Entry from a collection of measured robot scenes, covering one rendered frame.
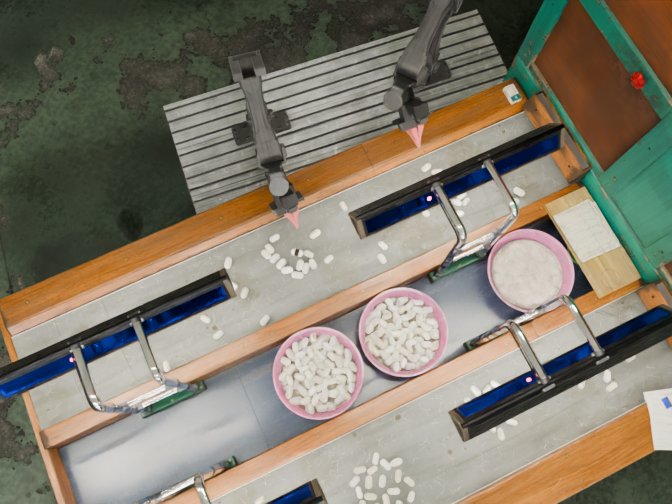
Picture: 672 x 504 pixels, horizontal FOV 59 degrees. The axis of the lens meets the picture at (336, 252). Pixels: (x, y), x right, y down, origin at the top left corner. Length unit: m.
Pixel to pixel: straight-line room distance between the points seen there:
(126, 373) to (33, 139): 1.56
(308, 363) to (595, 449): 0.85
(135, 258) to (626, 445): 1.54
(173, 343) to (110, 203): 1.16
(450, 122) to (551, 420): 0.98
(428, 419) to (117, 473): 0.93
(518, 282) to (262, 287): 0.79
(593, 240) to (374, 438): 0.90
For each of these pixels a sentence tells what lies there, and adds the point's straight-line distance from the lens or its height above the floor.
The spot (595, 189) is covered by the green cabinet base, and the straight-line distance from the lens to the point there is 2.04.
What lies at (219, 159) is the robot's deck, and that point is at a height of 0.67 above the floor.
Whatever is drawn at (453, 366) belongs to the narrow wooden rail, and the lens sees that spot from 1.82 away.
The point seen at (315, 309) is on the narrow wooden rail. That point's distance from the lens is 1.80.
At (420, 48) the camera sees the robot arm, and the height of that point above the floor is 1.07.
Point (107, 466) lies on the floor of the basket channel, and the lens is 1.98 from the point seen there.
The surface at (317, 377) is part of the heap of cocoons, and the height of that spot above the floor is 0.74.
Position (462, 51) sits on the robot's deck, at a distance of 2.31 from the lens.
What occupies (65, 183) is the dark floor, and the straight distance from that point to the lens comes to 3.00.
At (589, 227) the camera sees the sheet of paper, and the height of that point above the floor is 0.78.
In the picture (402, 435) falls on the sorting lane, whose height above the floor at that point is 0.74.
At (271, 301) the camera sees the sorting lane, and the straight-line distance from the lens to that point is 1.84.
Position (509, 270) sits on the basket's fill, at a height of 0.74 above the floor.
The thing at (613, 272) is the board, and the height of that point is 0.78.
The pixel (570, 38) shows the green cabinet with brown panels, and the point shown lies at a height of 1.08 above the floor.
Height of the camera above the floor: 2.54
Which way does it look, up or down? 74 degrees down
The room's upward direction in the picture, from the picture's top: 2 degrees clockwise
